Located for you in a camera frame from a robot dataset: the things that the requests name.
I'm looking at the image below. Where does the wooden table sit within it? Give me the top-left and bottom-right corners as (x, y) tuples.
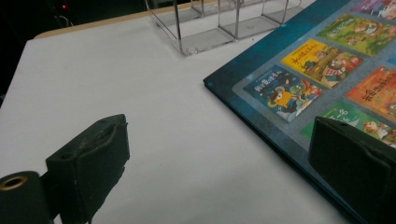
(33, 0), (219, 40)

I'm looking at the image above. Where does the clear acrylic book rack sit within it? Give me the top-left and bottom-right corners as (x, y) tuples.
(144, 0), (304, 57)

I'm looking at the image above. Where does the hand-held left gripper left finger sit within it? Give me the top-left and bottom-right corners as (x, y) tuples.
(45, 113), (131, 224)

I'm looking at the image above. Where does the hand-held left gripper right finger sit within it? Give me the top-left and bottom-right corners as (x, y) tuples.
(307, 116), (396, 224)

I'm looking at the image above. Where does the dark blue picture book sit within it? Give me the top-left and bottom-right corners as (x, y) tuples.
(203, 0), (396, 224)

